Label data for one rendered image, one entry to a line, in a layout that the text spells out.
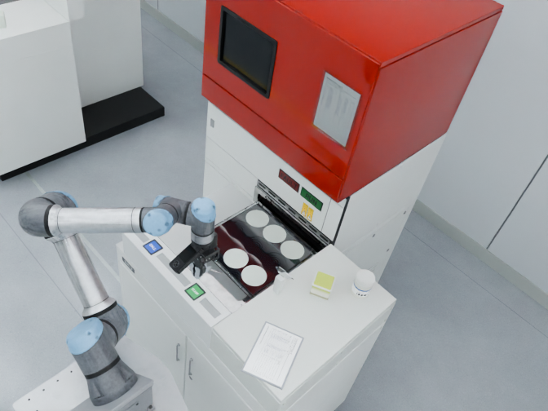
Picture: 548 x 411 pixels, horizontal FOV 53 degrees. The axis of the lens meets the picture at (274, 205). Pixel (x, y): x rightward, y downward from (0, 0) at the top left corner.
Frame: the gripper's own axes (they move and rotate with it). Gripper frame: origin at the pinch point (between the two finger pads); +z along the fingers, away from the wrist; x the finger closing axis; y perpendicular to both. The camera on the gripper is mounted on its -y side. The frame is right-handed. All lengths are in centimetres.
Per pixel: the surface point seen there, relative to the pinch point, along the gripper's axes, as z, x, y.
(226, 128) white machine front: -5, 54, 57
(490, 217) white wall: 73, -31, 207
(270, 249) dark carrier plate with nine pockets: 15.8, 1.9, 40.2
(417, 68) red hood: -66, -14, 77
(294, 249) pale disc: 16, -4, 48
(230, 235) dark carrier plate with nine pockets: 15.8, 17.3, 31.6
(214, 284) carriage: 17.7, 2.9, 12.0
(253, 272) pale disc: 15.8, -3.0, 26.7
